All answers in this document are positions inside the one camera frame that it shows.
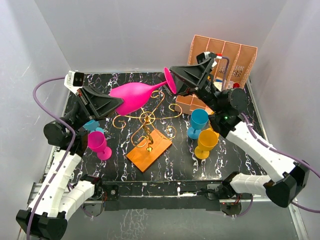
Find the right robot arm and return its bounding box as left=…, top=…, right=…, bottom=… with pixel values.
left=168, top=57, right=310, bottom=208

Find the yellow wine glass front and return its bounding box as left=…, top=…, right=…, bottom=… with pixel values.
left=208, top=122, right=221, bottom=138

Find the pink desk file organizer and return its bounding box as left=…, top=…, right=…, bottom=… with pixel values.
left=174, top=34, right=258, bottom=115

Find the yellow wine glass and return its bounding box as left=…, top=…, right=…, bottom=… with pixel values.
left=194, top=129, right=219, bottom=160
left=208, top=122, right=221, bottom=138

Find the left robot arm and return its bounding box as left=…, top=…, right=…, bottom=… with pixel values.
left=16, top=86, right=124, bottom=240

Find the magenta wine glass front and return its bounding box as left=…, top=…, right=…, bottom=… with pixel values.
left=87, top=131, right=112, bottom=161

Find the magenta wine glass back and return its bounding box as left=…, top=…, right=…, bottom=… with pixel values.
left=109, top=67, right=177, bottom=116

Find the magenta wine glass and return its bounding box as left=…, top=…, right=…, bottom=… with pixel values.
left=87, top=131, right=112, bottom=161
left=109, top=67, right=177, bottom=116

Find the light blue wine glass back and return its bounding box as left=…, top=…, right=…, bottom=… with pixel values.
left=83, top=119, right=104, bottom=133

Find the purple camera cable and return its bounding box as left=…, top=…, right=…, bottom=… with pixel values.
left=221, top=56, right=320, bottom=215
left=24, top=76, right=77, bottom=240

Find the wooden rack base board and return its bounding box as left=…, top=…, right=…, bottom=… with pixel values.
left=126, top=130, right=172, bottom=173

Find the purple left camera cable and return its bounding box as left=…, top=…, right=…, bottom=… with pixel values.
left=24, top=76, right=77, bottom=240

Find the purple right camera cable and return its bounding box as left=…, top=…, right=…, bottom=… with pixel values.
left=221, top=56, right=320, bottom=215

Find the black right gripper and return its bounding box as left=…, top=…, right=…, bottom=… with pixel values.
left=158, top=58, right=223, bottom=113

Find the black mounting rail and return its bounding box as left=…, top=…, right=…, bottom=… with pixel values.
left=102, top=180, right=221, bottom=212

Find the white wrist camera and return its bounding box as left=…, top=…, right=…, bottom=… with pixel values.
left=196, top=51, right=222, bottom=68
left=63, top=70, right=85, bottom=95

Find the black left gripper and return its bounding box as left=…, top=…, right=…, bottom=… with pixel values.
left=65, top=86, right=125, bottom=132

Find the blue wine glass front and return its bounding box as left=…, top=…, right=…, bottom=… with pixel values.
left=187, top=108, right=209, bottom=140

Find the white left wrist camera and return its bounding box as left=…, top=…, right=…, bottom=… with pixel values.
left=63, top=70, right=85, bottom=95

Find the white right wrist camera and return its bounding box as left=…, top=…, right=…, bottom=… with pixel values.
left=196, top=51, right=222, bottom=68

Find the yellow wine glass back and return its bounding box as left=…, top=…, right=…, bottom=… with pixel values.
left=194, top=129, right=219, bottom=160

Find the gold wire wine glass rack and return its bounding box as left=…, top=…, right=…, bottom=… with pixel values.
left=112, top=90, right=182, bottom=152

